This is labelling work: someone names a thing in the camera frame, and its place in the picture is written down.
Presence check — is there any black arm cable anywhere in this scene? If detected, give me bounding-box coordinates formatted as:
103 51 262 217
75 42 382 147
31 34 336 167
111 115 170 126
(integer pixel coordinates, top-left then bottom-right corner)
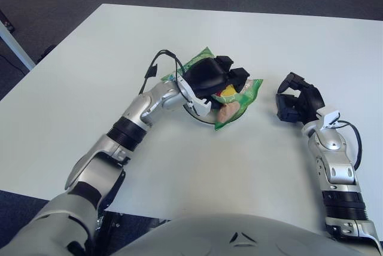
336 120 363 169
139 48 188 101

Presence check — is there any grey robot torso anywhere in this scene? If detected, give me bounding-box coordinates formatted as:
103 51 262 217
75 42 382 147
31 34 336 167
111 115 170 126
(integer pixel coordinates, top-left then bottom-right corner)
110 213 372 256

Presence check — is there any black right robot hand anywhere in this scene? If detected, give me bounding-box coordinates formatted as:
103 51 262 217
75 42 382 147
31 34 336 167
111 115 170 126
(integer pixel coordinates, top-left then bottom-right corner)
275 72 326 124

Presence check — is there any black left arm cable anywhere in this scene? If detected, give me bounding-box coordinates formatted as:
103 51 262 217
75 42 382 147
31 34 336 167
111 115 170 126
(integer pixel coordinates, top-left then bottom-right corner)
139 48 188 101

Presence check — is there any small dark floor item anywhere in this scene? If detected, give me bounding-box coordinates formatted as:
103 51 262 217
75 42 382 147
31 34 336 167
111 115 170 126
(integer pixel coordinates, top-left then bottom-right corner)
37 45 56 62

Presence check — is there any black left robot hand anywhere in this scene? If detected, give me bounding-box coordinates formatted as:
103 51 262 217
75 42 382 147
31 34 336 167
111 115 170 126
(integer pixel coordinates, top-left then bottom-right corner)
183 55 251 110

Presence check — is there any green potato chips bag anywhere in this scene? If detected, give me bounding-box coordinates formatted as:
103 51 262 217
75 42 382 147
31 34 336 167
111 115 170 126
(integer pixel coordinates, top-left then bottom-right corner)
161 46 264 133

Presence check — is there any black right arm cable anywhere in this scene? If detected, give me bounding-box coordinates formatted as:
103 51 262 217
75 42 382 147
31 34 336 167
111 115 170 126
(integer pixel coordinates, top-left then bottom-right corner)
336 120 363 169

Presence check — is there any white plate black rim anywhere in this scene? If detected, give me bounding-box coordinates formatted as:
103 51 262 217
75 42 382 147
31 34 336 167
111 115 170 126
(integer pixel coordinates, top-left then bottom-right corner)
182 103 218 125

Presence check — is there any white table leg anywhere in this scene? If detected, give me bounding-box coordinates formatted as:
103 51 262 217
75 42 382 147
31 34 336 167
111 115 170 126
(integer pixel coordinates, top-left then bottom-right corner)
0 19 36 71

